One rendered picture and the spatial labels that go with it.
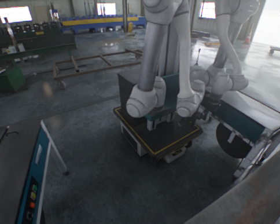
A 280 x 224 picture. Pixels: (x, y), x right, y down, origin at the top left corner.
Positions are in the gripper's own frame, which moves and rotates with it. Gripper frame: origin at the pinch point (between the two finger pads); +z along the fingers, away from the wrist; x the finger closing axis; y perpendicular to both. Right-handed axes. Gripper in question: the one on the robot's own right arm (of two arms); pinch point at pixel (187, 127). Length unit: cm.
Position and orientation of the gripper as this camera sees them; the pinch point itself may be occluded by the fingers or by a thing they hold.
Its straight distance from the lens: 117.4
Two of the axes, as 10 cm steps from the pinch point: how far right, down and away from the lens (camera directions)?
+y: -5.4, -5.0, 6.8
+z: 0.0, 8.1, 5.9
